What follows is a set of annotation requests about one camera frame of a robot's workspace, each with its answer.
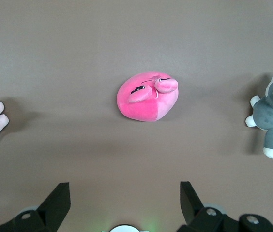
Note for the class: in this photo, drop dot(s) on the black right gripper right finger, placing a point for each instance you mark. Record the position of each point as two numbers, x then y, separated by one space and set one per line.
194 217

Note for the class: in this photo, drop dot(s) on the grey white husky plush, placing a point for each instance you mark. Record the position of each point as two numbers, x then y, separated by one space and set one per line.
269 113

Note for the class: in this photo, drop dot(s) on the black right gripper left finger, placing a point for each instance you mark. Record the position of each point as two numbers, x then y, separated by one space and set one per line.
51 210

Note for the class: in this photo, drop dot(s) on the hot pink round plush toy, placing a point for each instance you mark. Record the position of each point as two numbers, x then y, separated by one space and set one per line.
141 108

